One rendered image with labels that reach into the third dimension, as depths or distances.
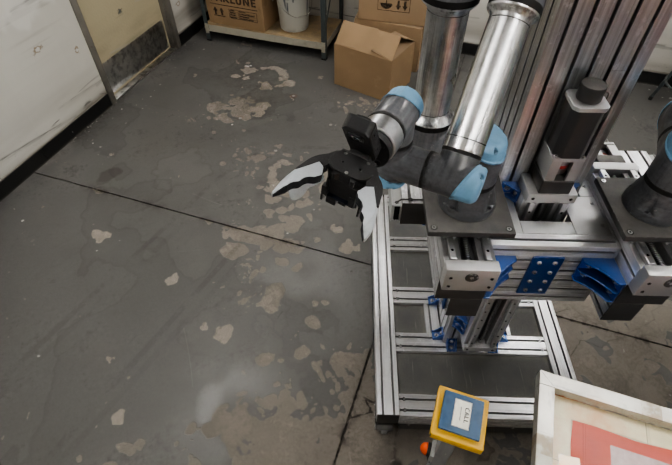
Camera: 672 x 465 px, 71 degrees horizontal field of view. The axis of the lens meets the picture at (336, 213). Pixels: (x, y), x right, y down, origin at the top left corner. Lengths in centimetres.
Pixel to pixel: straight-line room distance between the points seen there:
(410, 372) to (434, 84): 140
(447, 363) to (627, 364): 95
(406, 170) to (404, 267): 158
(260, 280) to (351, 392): 80
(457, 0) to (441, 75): 17
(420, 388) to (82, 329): 171
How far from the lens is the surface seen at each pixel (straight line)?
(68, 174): 369
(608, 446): 142
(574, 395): 141
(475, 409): 132
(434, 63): 107
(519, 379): 227
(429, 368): 219
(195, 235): 296
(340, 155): 74
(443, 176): 88
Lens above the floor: 216
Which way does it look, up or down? 47 degrees down
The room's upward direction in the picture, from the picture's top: straight up
